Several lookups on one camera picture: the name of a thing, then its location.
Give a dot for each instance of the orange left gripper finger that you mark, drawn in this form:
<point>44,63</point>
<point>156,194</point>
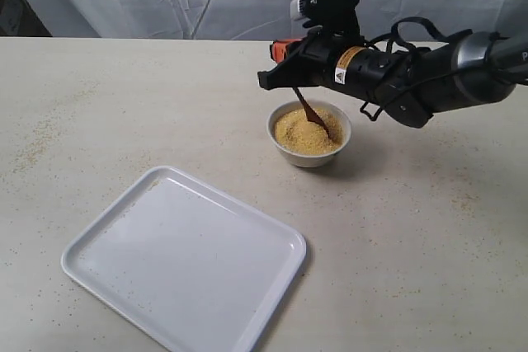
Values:
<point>282,49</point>

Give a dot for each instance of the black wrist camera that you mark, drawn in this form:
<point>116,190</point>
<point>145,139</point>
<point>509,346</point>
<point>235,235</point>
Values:
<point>336,16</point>

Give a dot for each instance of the yellow-brown granular grain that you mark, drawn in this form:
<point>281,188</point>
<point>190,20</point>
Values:
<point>293,132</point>

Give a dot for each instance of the dark red wooden spoon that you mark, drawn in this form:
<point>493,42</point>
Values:
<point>310,113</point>

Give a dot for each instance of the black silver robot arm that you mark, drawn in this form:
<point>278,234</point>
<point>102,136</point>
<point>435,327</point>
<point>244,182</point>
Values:
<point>468,69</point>

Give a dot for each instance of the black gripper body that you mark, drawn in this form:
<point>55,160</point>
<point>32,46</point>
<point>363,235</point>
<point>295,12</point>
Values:
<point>346,64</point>

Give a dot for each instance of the white ceramic bowl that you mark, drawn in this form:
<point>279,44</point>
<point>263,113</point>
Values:
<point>306,161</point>

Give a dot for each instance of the white plastic tray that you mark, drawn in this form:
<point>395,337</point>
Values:
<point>192,267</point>

